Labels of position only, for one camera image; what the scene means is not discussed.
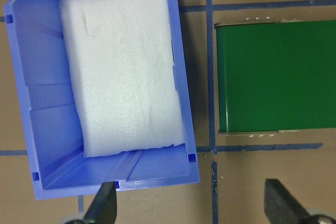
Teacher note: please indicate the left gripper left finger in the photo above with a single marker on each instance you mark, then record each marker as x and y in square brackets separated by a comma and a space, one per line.
[103, 208]

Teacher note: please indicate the white foam pad source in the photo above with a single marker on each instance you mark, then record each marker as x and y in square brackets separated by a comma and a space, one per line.
[121, 69]

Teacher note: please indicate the green conveyor belt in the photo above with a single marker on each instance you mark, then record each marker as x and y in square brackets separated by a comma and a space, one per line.
[276, 76]

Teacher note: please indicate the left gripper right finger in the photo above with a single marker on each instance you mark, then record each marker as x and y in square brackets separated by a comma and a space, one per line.
[280, 206]

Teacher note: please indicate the blue source bin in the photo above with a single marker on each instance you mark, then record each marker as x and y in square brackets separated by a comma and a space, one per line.
[51, 124]

